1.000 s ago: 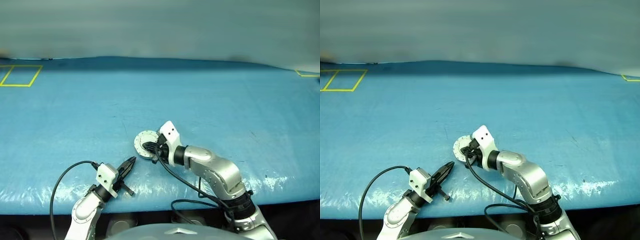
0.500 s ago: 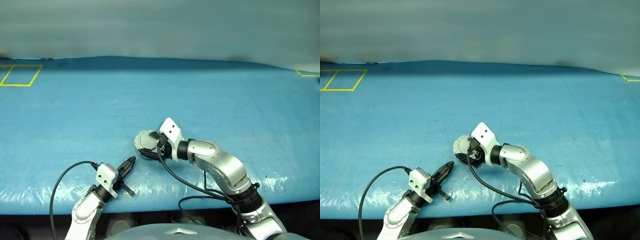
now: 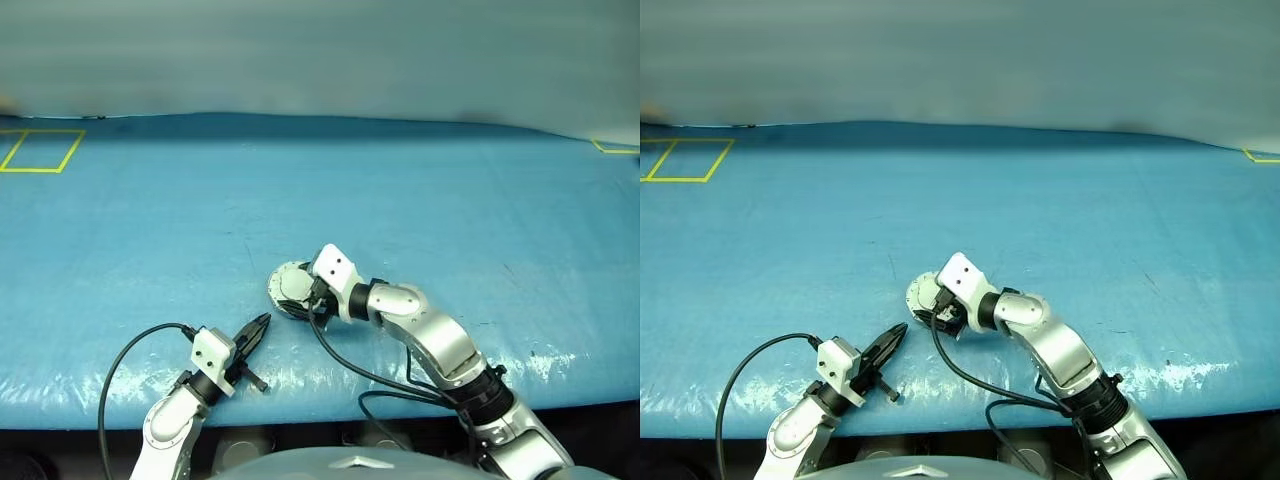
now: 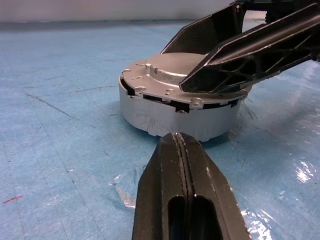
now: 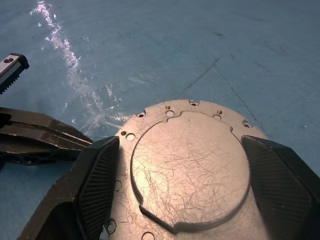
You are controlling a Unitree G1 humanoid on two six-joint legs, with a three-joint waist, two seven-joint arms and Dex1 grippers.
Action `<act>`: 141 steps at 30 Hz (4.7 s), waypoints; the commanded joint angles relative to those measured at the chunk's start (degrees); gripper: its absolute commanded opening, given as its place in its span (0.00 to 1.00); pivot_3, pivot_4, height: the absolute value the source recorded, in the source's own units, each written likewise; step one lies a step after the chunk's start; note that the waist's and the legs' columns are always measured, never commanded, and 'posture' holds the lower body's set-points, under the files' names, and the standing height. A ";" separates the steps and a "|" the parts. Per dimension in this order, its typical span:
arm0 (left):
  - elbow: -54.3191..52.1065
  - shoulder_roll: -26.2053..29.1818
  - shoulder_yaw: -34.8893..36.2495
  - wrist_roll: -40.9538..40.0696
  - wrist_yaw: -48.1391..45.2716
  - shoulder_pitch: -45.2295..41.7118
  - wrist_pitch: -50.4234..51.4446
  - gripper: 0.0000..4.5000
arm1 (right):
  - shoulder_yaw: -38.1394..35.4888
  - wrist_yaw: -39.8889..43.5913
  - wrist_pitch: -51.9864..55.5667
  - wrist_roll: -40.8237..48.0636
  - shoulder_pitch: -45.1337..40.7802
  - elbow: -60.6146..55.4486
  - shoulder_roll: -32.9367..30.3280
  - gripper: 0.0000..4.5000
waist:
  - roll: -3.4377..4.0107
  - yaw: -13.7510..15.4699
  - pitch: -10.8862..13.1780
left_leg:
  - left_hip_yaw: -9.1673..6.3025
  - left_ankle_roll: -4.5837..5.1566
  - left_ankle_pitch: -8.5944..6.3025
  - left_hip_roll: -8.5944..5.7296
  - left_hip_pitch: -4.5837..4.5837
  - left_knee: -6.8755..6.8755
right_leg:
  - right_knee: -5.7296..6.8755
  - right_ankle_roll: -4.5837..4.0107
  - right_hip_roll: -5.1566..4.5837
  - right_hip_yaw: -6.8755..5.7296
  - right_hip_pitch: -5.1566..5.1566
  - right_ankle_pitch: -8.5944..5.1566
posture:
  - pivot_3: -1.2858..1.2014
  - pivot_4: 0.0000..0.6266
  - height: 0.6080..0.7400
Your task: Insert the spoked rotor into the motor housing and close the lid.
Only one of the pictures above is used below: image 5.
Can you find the silver metal motor lid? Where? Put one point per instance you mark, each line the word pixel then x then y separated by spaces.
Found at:
pixel 187 162

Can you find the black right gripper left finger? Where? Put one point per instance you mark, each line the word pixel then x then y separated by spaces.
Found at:
pixel 95 180

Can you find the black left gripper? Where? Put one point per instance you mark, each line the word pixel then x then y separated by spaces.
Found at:
pixel 12 67

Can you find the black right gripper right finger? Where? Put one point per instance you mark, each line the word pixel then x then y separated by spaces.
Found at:
pixel 282 190

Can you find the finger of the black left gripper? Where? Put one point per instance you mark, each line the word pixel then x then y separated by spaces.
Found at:
pixel 32 147

